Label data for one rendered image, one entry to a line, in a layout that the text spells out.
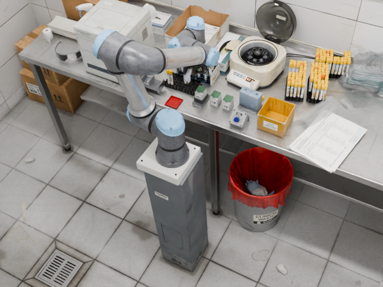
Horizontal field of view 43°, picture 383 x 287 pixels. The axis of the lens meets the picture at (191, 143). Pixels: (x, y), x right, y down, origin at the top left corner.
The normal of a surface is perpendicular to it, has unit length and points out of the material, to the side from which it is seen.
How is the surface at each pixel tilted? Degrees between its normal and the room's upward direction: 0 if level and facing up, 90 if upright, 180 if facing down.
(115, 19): 0
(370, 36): 90
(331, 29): 90
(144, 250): 0
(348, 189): 0
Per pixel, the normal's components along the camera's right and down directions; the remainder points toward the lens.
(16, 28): 0.88, 0.33
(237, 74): -0.31, -0.30
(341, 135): -0.06, -0.63
